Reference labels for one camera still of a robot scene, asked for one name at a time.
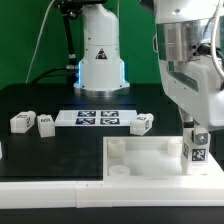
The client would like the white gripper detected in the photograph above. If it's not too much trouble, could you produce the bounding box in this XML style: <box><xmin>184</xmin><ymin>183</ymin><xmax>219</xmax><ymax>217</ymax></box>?
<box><xmin>159</xmin><ymin>59</ymin><xmax>224</xmax><ymax>145</ymax></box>

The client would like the white square tabletop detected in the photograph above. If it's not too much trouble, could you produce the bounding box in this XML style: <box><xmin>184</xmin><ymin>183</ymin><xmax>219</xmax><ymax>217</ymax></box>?
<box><xmin>103</xmin><ymin>136</ymin><xmax>224</xmax><ymax>186</ymax></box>

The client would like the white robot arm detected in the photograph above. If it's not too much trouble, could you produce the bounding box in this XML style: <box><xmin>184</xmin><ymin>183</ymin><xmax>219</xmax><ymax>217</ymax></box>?
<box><xmin>74</xmin><ymin>0</ymin><xmax>224</xmax><ymax>139</ymax></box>

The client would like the white L-shaped obstacle fence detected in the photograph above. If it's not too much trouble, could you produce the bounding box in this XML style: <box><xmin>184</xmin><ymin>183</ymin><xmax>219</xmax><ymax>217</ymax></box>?
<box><xmin>0</xmin><ymin>180</ymin><xmax>224</xmax><ymax>209</ymax></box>

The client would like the white part at left edge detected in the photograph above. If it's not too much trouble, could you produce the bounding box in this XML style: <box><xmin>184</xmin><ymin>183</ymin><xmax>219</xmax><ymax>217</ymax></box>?
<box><xmin>0</xmin><ymin>141</ymin><xmax>3</xmax><ymax>160</ymax></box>

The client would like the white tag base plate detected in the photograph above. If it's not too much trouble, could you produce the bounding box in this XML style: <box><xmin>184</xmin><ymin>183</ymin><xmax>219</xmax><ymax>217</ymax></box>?
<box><xmin>55</xmin><ymin>110</ymin><xmax>137</xmax><ymax>127</ymax></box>

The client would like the black cable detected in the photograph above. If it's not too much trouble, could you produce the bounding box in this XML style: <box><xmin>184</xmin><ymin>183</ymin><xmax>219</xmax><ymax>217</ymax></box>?
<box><xmin>29</xmin><ymin>67</ymin><xmax>78</xmax><ymax>84</ymax></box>

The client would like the white cable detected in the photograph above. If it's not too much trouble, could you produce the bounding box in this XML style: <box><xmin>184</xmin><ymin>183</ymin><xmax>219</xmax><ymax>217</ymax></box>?
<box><xmin>25</xmin><ymin>0</ymin><xmax>56</xmax><ymax>84</ymax></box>

